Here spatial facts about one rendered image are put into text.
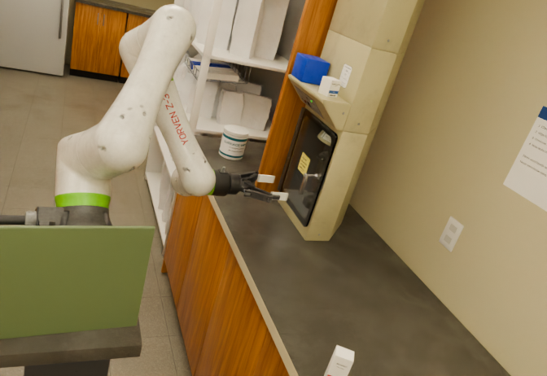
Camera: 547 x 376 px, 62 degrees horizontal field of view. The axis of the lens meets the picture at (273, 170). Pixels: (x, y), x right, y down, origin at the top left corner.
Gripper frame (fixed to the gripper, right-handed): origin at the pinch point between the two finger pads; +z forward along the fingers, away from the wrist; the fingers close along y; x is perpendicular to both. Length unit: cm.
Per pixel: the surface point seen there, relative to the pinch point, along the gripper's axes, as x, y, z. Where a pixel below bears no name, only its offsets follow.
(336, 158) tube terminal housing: -16.8, -5.6, 16.7
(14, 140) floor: 114, 276, -109
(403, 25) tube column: -67, -6, 24
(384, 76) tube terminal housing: -49, -6, 24
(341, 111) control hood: -34.5, -5.6, 12.0
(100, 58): 82, 496, -35
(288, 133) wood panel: -10.8, 31.5, 14.5
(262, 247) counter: 19.9, -9.9, -4.3
